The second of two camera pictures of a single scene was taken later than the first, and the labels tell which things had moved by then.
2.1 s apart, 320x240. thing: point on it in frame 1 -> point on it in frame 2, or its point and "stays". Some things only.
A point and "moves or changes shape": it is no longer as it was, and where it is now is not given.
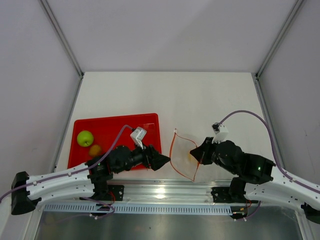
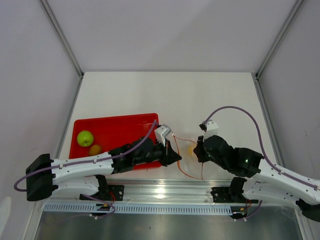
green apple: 85,138 stays
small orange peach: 94,150 stays
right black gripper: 200,153 stays
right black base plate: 221,195 stays
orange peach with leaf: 191,158 -> 190,150
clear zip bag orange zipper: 181,160 moves or changes shape
